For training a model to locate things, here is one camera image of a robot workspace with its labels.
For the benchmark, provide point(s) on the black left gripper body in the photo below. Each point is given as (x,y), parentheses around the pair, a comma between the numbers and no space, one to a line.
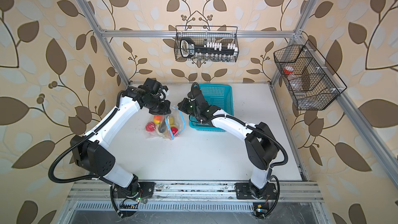
(157,106)

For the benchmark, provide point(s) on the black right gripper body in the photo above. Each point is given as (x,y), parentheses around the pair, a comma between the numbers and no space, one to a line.
(187,108)

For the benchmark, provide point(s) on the red toy tomato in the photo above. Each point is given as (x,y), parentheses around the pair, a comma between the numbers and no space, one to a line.
(150,127)
(174,131)

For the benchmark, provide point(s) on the clear zip top bag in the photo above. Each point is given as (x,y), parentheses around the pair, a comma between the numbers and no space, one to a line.
(168,126)

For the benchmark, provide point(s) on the dark toy eggplant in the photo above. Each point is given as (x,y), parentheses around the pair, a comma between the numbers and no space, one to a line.
(162,127)

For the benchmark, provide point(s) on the yellow toy potato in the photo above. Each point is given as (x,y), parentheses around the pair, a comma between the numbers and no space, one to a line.
(171,120)

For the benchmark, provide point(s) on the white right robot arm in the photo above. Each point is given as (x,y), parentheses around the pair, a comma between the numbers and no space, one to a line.
(264,152)

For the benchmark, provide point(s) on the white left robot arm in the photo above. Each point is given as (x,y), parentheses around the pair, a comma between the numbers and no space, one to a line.
(90,151)

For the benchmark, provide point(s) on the teal plastic basket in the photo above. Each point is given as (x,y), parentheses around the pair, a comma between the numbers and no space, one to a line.
(218,95)

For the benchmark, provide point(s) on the red capped clear bottle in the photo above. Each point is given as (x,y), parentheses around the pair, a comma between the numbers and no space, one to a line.
(289,71)

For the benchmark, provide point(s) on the back black wire basket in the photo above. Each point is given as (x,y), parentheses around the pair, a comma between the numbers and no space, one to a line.
(212,43)

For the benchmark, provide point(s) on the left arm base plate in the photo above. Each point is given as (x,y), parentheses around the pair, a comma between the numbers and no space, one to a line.
(136,189)

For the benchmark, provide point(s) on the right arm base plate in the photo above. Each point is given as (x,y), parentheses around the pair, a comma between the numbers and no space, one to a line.
(247,191)

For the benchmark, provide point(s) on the side black wire basket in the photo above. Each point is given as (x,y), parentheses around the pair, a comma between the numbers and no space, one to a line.
(319,84)

